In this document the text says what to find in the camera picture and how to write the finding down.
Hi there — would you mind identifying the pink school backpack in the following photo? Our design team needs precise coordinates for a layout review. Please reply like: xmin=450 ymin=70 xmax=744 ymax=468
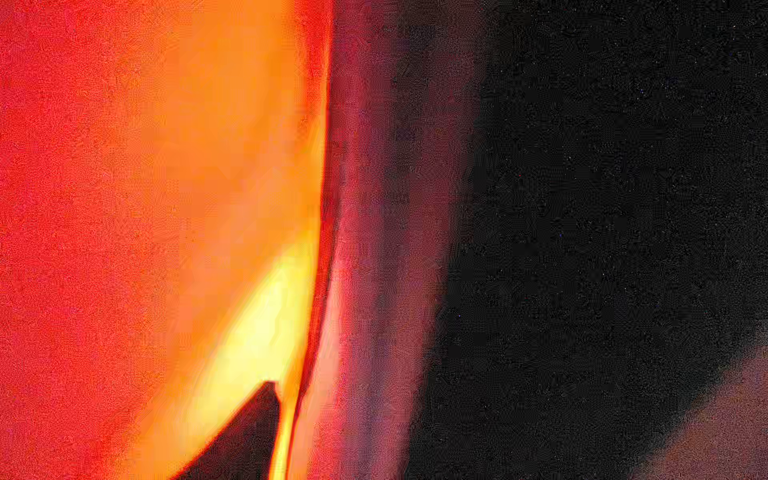
xmin=1 ymin=1 xmax=767 ymax=479

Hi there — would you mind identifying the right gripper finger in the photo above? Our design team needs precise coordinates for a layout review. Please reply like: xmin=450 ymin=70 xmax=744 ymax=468
xmin=173 ymin=382 xmax=281 ymax=480

